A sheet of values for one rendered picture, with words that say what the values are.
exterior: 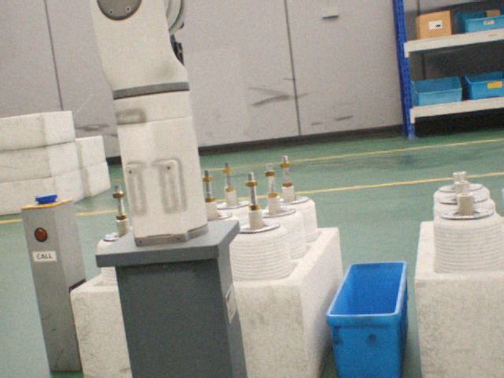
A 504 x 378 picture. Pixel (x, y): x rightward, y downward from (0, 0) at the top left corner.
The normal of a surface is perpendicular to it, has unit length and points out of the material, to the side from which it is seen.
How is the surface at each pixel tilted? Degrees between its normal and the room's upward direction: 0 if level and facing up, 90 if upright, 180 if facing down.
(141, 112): 90
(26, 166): 90
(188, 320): 90
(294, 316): 90
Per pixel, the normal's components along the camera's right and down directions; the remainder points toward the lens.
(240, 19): -0.18, 0.16
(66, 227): 0.95, -0.07
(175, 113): 0.61, 0.04
